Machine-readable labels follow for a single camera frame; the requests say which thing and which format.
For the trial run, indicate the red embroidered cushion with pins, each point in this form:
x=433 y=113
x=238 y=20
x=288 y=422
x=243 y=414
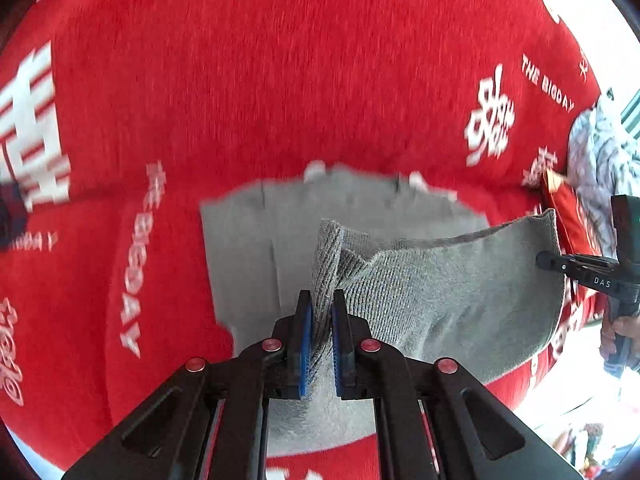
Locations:
x=576 y=233

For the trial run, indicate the red wedding bedspread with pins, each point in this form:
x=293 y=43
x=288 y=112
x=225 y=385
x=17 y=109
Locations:
x=120 y=117

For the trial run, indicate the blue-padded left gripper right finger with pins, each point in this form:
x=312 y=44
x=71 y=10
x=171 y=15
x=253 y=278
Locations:
x=434 y=420

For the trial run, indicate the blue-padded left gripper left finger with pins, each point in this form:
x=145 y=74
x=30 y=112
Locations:
x=209 y=420

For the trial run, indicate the grey knit sweater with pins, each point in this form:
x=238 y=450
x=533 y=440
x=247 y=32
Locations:
x=431 y=277

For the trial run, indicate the light blue floral quilt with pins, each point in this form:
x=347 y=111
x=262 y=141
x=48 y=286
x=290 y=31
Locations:
x=603 y=161

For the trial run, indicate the dark red patterned garment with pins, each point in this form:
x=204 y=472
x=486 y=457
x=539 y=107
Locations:
x=13 y=214

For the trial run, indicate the person's right hand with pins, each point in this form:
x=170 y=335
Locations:
x=625 y=326

